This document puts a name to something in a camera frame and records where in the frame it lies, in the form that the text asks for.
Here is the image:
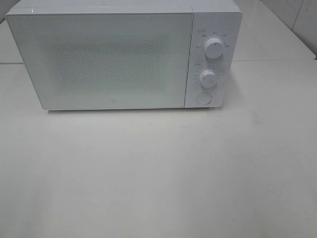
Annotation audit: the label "round white door button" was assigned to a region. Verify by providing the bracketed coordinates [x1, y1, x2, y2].
[196, 93, 212, 105]

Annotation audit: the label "white timer knob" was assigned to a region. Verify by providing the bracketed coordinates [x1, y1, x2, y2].
[199, 70, 218, 88]

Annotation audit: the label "white microwave door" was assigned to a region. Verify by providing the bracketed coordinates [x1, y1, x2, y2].
[7, 13, 192, 110]

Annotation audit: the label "white upper power knob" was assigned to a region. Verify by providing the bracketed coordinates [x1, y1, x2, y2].
[203, 36, 224, 59]

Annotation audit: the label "white microwave oven body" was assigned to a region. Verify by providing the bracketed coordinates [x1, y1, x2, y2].
[5, 0, 242, 109]

